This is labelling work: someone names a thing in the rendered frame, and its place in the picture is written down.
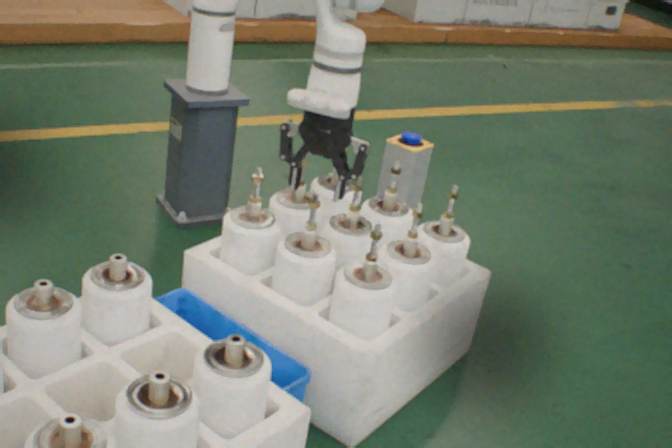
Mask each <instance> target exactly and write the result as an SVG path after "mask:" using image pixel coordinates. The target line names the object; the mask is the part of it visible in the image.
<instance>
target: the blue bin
mask: <svg viewBox="0 0 672 448"><path fill-rule="evenodd" d="M154 300H156V301H158V302H159V303H161V304H162V306H164V307H165V308H166V309H168V310H169V311H171V312H172V313H174V314H176V315H177V316H179V317H180V318H182V319H183V320H185V322H186V323H187V324H189V325H190V326H192V327H194V328H196V329H197V330H198V331H200V332H201V333H203V334H204V335H206V336H207V338H208V339H210V340H212V341H214V342H215V341H218V340H222V339H227V337H228V336H231V335H240V336H242V337H243V338H244V340H245V341H248V342H250V343H253V344H254V345H256V346H257V347H258V348H260V349H261V351H262V352H264V353H265V354H266V355H267V357H268V358H269V360H270V362H271V375H270V381H271V382H272V383H274V384H275V385H277V386H279V387H280V388H281V390H283V391H285V392H286V393H288V394H289V395H291V396H292V397H293V398H296V399H297V400H299V401H300V402H302V403H303V399H304V394H305V390H306V385H307V384H308V383H309V382H310V378H311V371H310V370H309V369H308V368H306V366H305V365H303V364H302V363H300V362H299V361H297V360H295V359H293V358H292V357H290V356H289V355H287V354H286V353H284V352H283V351H281V350H279V348H277V347H276V346H274V345H272V344H271V343H269V342H268V341H266V340H265V339H262V338H261V337H259V336H258V335H256V334H255V332H253V331H252V330H250V329H249V328H246V327H245V326H243V325H242V324H240V323H238V322H237V321H235V320H234V319H232V318H230V316H228V315H227V314H225V313H224V312H222V311H221V310H219V309H218V308H216V307H215V306H212V305H211V304H209V303H208V302H206V300H204V299H203V298H201V297H200V296H198V295H197V294H194V293H193V292H191V291H190V290H188V289H178V290H174V291H172V292H169V293H167V294H165V295H162V296H160V297H157V298H154Z"/></svg>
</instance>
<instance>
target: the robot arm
mask: <svg viewBox="0 0 672 448"><path fill-rule="evenodd" d="M240 1H241V0H193V8H192V12H191V23H190V37H189V52H188V65H187V79H185V88H186V89H187V90H189V91H191V92H193V93H196V94H201V95H208V96H217V95H223V94H225V93H226V92H228V87H229V76H230V67H231V56H232V46H233V35H234V24H235V17H236V14H237V7H238V5H239V3H240ZM384 1H386V0H314V2H315V9H316V22H317V36H316V45H315V52H314V59H313V65H311V70H310V73H309V77H308V83H307V90H298V89H293V90H291V91H289V92H288V95H287V102H286V103H287V104H289V105H291V107H295V108H299V109H303V110H304V112H303V119H302V121H301V123H298V122H293V121H292V120H291V119H287V120H286V121H285V122H283V124H282V125H281V129H280V142H279V159H280V160H282V161H286V162H287V163H289V164H290V174H289V185H291V190H292V191H296V190H298V188H299V187H300V183H301V177H302V169H303V165H301V164H302V162H303V160H304V159H305V158H306V155H307V154H308V153H309V152H310V154H312V155H321V156H323V158H325V159H329V160H332V163H333V166H334V167H335V168H336V172H337V176H338V179H337V181H336V186H335V193H334V199H333V202H338V201H339V200H341V199H342V198H344V197H345V196H346V193H347V186H348V181H349V180H353V181H355V180H357V179H358V177H360V176H361V175H362V174H363V170H364V166H365V163H366V160H367V156H368V153H369V149H370V146H371V142H370V141H368V139H366V141H361V139H357V138H355V137H354V135H353V132H352V128H353V121H354V115H355V110H356V103H357V97H358V92H359V83H360V69H361V62H363V57H364V52H365V46H366V35H365V33H363V31H361V30H360V29H358V28H357V27H354V26H352V25H350V24H348V23H345V22H343V21H342V19H341V18H340V17H339V16H338V14H337V12H336V9H335V7H337V8H343V9H349V10H354V11H358V12H366V13H368V12H373V11H376V10H377V9H379V8H380V7H381V6H382V4H383V3H384ZM296 131H299V133H300V135H301V137H302V139H303V142H304V144H303V146H302V147H301V148H300V150H299V151H298V152H296V154H294V153H292V145H293V135H295V133H296ZM350 145H352V146H353V148H354V150H353V151H354V153H355V154H356V158H355V161H354V165H353V168H352V169H350V168H349V165H348V156H347V153H346V150H345V149H347V148H348V147H349V146H350Z"/></svg>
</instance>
